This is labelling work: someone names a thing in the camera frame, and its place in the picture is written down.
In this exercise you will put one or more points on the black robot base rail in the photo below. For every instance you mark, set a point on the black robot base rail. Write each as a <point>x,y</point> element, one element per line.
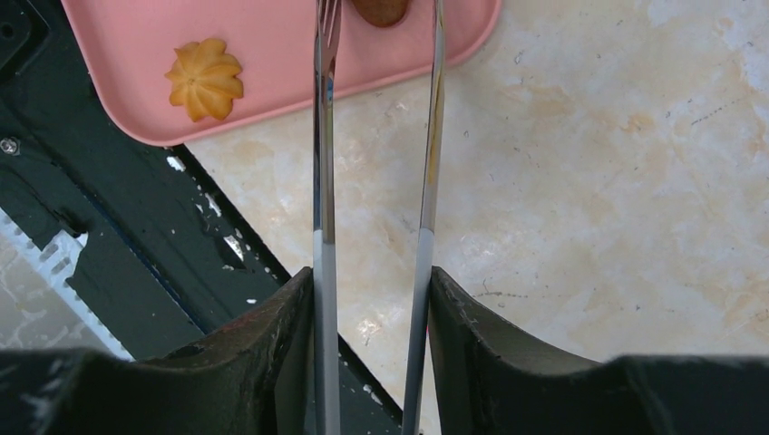
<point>141,236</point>

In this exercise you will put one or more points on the brown heart cookie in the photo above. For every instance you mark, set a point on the brown heart cookie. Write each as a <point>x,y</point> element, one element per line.
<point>381,13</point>

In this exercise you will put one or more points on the orange swirl cookie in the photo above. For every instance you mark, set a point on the orange swirl cookie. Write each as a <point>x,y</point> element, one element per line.
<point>204,80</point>

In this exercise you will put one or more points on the metal tongs white handle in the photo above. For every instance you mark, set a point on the metal tongs white handle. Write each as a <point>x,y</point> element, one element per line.
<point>327,391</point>

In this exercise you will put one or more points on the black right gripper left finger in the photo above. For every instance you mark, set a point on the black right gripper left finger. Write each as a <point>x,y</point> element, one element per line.
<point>248,377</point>

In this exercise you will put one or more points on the pink plastic tray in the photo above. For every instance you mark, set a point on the pink plastic tray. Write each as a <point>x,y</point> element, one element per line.
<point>128,46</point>

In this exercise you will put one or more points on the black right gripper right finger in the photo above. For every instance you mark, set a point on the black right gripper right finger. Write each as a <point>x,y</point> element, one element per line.
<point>492,377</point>

